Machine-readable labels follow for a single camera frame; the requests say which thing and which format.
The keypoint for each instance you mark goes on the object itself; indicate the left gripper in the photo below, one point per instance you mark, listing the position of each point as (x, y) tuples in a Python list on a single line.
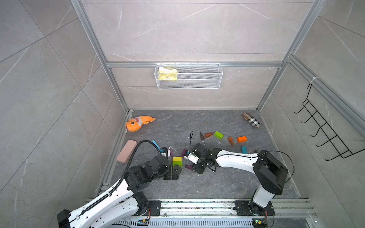
[(176, 173)]

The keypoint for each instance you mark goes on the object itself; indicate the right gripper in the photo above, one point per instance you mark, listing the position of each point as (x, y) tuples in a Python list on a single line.
[(196, 169)]

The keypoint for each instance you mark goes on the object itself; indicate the green rectangular block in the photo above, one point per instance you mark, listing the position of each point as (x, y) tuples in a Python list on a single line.
[(179, 163)]

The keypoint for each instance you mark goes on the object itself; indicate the yellow rectangular block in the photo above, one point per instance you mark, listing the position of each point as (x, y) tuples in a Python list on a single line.
[(177, 159)]

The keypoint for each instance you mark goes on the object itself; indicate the light green block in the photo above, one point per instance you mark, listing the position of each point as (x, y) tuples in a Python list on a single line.
[(218, 135)]

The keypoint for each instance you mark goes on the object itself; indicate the light blue block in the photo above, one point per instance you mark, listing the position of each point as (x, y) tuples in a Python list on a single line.
[(154, 142)]

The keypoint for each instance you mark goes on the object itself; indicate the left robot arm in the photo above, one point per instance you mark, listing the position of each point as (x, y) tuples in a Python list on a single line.
[(123, 199)]

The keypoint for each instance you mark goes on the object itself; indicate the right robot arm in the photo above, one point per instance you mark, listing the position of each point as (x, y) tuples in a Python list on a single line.
[(270, 172)]

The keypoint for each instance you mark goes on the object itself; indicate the orange brown wedge block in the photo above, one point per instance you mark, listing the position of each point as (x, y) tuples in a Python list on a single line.
[(230, 139)]

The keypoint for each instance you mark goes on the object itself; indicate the orange rectangular block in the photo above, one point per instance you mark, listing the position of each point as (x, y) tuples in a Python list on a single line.
[(242, 139)]

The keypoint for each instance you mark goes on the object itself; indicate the teal flat block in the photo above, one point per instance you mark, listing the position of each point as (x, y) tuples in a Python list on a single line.
[(244, 149)]

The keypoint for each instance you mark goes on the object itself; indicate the orange fish plush toy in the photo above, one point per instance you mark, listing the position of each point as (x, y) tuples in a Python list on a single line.
[(136, 123)]

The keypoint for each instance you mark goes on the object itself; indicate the plaid brown case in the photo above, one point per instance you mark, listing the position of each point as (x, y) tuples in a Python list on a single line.
[(251, 120)]

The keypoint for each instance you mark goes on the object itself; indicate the yellow white cloth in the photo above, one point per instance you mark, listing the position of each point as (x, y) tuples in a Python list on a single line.
[(167, 74)]

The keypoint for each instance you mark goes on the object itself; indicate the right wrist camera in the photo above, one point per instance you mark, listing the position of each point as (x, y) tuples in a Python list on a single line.
[(193, 158)]

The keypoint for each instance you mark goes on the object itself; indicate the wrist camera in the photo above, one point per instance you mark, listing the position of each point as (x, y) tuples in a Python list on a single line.
[(193, 158), (165, 152)]

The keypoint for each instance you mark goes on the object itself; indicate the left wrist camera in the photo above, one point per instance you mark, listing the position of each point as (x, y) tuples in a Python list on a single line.
[(165, 152)]

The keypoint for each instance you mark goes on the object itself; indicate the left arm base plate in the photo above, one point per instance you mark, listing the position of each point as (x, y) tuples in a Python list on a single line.
[(153, 209)]

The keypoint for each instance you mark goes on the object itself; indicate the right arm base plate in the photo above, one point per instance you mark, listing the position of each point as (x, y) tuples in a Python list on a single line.
[(249, 208)]

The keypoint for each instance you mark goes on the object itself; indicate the white wire mesh basket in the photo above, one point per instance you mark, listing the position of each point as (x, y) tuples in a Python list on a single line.
[(192, 76)]

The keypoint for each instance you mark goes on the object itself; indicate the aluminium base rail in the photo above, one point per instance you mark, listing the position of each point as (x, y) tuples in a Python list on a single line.
[(219, 213)]

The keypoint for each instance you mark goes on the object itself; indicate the black wire hook rack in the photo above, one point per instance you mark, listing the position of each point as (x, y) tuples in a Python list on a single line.
[(325, 128)]

